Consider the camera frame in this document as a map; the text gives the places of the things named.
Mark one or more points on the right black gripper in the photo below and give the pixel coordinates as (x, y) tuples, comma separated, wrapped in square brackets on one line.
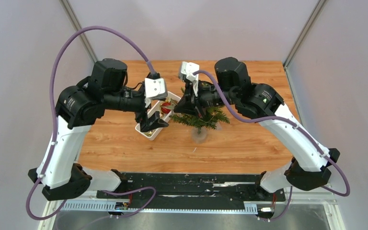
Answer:
[(188, 104)]

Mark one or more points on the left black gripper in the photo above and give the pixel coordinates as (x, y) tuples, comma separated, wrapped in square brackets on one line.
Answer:
[(153, 122)]

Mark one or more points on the small green christmas tree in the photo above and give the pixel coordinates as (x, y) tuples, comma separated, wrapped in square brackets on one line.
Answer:
[(200, 124)]

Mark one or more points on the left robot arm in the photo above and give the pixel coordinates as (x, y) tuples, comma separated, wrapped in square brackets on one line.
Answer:
[(77, 109)]

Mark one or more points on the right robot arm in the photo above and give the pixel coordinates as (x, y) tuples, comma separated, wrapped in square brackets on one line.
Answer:
[(259, 103)]

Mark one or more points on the red glitter ball ornament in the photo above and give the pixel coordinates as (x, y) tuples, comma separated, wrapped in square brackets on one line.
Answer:
[(166, 107)]

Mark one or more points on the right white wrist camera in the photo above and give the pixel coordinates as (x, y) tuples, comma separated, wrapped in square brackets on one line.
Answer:
[(187, 74)]

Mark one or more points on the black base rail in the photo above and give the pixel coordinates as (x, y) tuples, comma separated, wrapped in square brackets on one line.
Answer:
[(199, 191)]

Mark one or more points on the right aluminium frame post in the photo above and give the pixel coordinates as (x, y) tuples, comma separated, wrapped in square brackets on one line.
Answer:
[(318, 8)]

